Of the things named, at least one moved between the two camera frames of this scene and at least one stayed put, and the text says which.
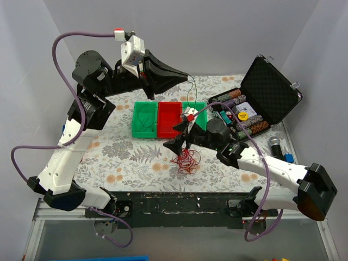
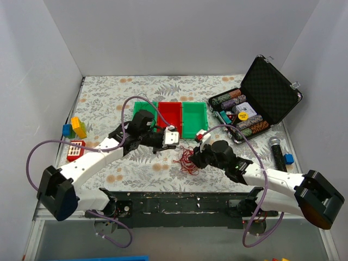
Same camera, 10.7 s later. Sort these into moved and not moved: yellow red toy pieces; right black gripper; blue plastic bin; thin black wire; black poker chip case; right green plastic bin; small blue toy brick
Moved: thin black wire; right black gripper
Not moved: black poker chip case; small blue toy brick; yellow red toy pieces; blue plastic bin; right green plastic bin
